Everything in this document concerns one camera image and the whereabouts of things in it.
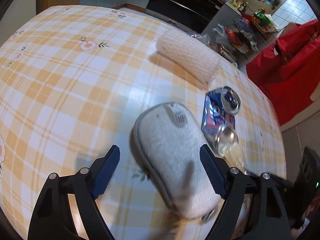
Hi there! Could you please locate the crushed blue soda can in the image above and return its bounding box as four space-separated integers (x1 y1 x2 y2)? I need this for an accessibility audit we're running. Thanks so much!
201 86 241 151

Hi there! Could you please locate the white fuzzy insole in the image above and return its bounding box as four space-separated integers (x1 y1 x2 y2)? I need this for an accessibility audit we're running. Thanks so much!
132 102 221 219

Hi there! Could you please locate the white foam fruit net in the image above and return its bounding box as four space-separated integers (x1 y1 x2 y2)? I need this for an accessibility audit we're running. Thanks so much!
156 29 222 83

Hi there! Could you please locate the clear small plastic wrapper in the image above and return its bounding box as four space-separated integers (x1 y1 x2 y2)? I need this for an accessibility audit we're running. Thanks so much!
218 143 247 174

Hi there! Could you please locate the red hanging apron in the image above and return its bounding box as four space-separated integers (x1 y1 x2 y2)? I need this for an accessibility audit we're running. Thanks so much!
246 20 319 125

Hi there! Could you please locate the yellow plaid tablecloth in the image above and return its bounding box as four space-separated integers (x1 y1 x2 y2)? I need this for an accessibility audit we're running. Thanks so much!
1 5 286 239

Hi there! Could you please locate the black built-in oven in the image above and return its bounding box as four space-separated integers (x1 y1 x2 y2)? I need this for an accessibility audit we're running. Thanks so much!
146 0 225 33

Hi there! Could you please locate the wire snack storage rack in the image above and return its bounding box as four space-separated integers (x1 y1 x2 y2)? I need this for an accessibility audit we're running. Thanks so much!
209 0 282 65

